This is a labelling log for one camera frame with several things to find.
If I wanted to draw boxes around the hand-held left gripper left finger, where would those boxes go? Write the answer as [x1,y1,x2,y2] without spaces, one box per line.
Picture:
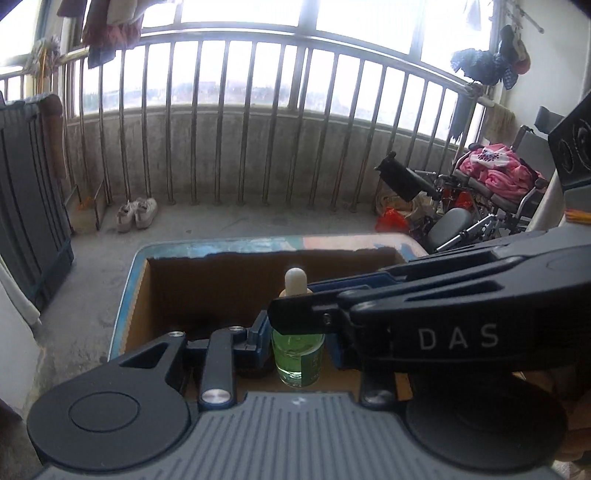
[117,310,273,409]

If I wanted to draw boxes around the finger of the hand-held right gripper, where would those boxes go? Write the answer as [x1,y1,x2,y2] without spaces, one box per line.
[308,264,408,296]
[268,285,371,335]

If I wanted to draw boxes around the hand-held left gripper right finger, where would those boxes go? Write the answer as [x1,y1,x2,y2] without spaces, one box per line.
[329,330,398,410]

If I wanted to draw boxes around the green dropper bottle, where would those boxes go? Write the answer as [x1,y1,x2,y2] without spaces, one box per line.
[271,267,326,387]

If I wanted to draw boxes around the cardboard box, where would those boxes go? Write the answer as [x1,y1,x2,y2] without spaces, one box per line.
[124,247,416,402]

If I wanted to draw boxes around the red plastic bag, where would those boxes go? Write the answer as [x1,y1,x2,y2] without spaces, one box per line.
[375,208,411,234]

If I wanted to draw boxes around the wheelchair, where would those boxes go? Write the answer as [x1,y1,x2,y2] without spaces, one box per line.
[374,106,568,254]

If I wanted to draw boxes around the ocean print table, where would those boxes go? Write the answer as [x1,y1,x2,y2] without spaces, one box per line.
[108,233,428,361]

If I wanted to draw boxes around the pink clothes pile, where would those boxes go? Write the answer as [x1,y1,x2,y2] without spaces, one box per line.
[455,143,546,199]

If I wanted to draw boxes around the metal balcony railing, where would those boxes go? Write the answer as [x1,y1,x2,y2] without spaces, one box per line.
[0,32,495,213]

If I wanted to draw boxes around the beige towel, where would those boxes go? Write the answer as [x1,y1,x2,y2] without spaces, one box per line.
[480,104,515,144]

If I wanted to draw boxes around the white cloth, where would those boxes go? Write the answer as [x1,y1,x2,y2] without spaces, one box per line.
[0,263,42,328]

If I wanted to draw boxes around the hanging dark dotted clothes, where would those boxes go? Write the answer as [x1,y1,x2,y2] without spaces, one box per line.
[450,25,532,90]

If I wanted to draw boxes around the dark grey folding panel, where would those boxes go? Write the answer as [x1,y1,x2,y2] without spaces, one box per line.
[0,92,75,312]

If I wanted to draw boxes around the brown cardboard sheet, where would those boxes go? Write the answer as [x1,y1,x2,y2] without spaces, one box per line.
[39,95,68,181]

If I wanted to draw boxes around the yellow handled mop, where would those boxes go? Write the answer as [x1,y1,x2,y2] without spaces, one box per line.
[30,39,63,79]

